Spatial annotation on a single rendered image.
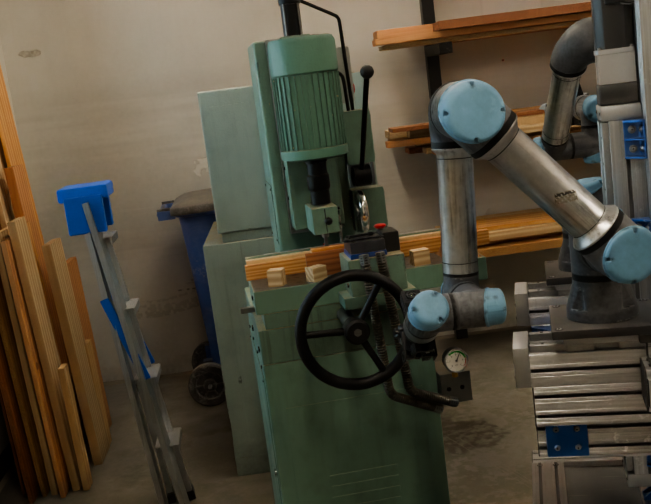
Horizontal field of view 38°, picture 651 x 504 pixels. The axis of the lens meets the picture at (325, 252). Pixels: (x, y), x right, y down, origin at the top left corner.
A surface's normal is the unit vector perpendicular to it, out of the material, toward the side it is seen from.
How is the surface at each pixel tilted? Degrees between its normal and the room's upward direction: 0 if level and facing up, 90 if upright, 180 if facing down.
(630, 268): 96
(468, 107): 84
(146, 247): 90
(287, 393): 90
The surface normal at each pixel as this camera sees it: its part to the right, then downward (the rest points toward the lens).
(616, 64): -0.20, 0.20
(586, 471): -0.13, -0.98
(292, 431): 0.15, 0.15
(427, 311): 0.02, -0.33
